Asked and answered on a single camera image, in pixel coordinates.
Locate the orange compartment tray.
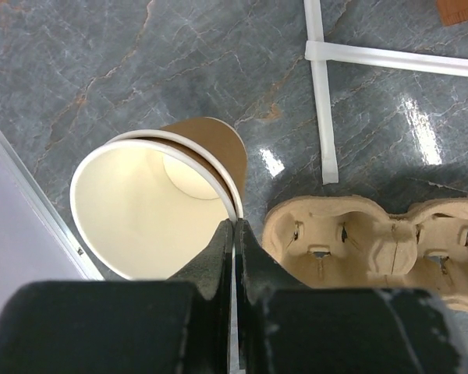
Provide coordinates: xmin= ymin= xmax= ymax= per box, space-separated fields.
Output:
xmin=436 ymin=0 xmax=468 ymax=26

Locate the cardboard cup carrier tray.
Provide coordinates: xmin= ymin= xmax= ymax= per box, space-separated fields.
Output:
xmin=262 ymin=196 xmax=468 ymax=312

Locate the brown paper cup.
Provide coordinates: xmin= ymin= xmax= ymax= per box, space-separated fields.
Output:
xmin=110 ymin=117 xmax=247 ymax=218
xmin=69 ymin=139 xmax=237 ymax=280

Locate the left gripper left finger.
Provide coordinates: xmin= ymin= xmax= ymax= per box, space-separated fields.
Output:
xmin=0 ymin=221 xmax=233 ymax=373

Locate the white straw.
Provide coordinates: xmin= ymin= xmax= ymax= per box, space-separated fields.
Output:
xmin=303 ymin=0 xmax=339 ymax=185
xmin=305 ymin=41 xmax=468 ymax=77

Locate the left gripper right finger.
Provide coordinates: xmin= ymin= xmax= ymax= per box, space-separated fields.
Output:
xmin=236 ymin=220 xmax=468 ymax=373

